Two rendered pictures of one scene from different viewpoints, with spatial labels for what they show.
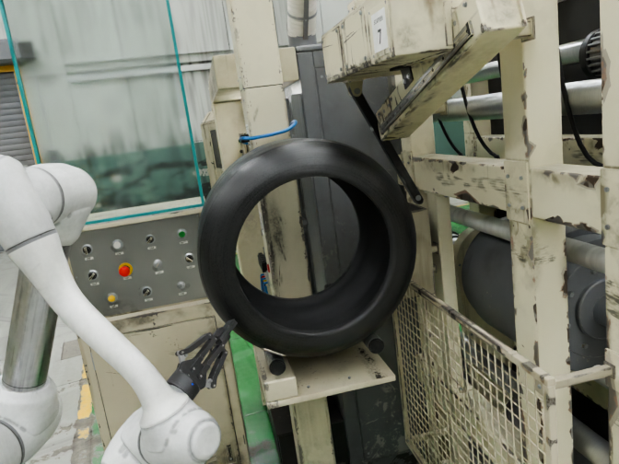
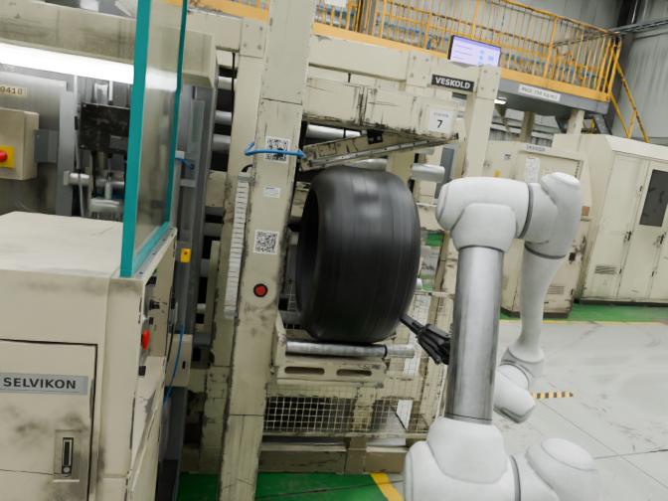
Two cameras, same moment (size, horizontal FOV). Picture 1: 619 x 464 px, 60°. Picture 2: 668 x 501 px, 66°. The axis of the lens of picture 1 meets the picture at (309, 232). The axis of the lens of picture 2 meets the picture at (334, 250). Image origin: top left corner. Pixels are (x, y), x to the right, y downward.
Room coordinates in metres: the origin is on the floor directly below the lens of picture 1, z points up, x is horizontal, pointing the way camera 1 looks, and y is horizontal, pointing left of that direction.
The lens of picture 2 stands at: (1.62, 1.76, 1.51)
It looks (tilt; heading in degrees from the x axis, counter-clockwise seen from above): 10 degrees down; 267
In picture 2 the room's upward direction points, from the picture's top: 8 degrees clockwise
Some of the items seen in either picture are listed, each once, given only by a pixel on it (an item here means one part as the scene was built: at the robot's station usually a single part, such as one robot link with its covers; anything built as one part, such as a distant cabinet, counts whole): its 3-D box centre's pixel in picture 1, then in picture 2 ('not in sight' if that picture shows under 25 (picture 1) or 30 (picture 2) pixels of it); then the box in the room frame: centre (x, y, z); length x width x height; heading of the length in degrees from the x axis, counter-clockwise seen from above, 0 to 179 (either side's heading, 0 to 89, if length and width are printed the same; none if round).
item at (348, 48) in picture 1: (394, 40); (372, 110); (1.46, -0.29, 1.71); 0.61 x 0.25 x 0.15; 10
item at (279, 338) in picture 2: not in sight; (276, 329); (1.70, 0.06, 0.90); 0.40 x 0.03 x 0.10; 100
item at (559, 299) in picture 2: not in sight; (536, 261); (-1.07, -4.16, 0.62); 0.91 x 0.58 x 1.25; 19
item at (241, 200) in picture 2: not in sight; (238, 247); (1.86, 0.13, 1.19); 0.05 x 0.04 x 0.48; 100
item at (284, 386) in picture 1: (272, 363); (330, 366); (1.50, 0.16, 0.83); 0.36 x 0.09 x 0.06; 10
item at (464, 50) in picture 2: not in sight; (471, 69); (0.21, -3.75, 2.60); 0.60 x 0.05 x 0.55; 19
